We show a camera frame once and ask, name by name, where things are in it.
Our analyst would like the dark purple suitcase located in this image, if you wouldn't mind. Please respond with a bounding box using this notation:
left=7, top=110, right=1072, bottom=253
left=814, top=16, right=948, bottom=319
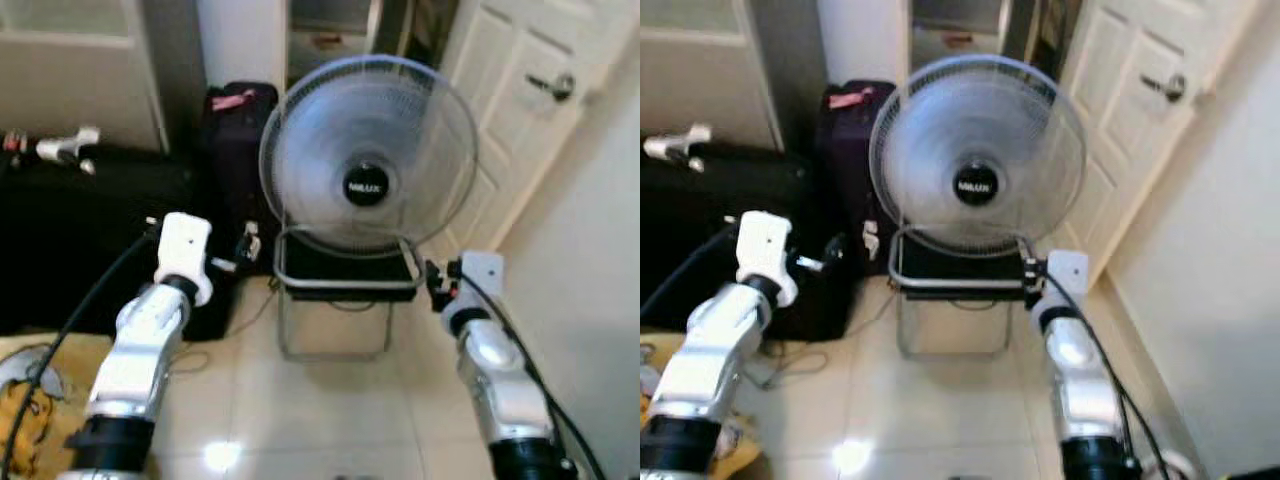
left=815, top=80, right=901, bottom=276
left=200, top=82, right=286, bottom=276

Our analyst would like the large black suitcase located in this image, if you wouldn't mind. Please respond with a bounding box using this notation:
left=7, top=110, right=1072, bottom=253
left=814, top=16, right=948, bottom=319
left=0, top=145, right=241, bottom=341
left=640, top=145, right=851, bottom=341

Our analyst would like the white panelled door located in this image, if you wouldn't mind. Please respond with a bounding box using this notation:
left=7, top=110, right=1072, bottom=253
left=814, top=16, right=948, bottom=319
left=420, top=0, right=641, bottom=266
left=1040, top=0, right=1266, bottom=291

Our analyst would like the white paper luggage tag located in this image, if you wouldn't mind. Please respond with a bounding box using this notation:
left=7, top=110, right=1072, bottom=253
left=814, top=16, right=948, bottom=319
left=643, top=123, right=713, bottom=173
left=0, top=125, right=101, bottom=176

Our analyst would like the black metal rack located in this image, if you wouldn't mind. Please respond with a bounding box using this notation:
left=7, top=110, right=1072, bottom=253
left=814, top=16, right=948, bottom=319
left=1020, top=0, right=1081, bottom=71
left=402, top=0, right=459, bottom=69

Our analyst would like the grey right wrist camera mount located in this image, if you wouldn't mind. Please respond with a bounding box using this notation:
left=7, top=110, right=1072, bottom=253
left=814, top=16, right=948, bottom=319
left=1045, top=250, right=1089, bottom=311
left=455, top=251, right=504, bottom=313

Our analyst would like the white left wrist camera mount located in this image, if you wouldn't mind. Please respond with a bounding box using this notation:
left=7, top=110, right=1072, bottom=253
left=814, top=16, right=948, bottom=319
left=155, top=212, right=214, bottom=306
left=735, top=211, right=799, bottom=306

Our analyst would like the black seat metal frame chair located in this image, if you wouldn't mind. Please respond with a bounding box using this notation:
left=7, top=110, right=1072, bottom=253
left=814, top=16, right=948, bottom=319
left=272, top=225, right=426, bottom=363
left=888, top=228, right=1041, bottom=361

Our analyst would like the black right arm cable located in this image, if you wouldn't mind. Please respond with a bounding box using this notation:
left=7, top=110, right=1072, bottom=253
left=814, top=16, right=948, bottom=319
left=1044, top=278, right=1173, bottom=480
left=458, top=273, right=607, bottom=480

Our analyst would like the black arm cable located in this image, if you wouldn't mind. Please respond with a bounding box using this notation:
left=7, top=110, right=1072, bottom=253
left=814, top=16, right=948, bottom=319
left=458, top=273, right=607, bottom=480
left=1044, top=278, right=1173, bottom=480
left=640, top=228, right=743, bottom=319
left=0, top=228, right=161, bottom=479

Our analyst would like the silver wire-grille electric fan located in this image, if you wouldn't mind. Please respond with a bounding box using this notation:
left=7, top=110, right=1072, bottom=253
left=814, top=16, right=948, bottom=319
left=258, top=55, right=481, bottom=259
left=868, top=55, right=1089, bottom=259

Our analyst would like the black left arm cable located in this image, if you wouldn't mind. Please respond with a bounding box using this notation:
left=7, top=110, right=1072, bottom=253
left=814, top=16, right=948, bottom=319
left=640, top=228, right=743, bottom=319
left=0, top=228, right=161, bottom=479

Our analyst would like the dark metal door handle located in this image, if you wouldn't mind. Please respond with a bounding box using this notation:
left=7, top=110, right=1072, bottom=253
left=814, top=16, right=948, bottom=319
left=527, top=73, right=577, bottom=103
left=1142, top=73, right=1191, bottom=103

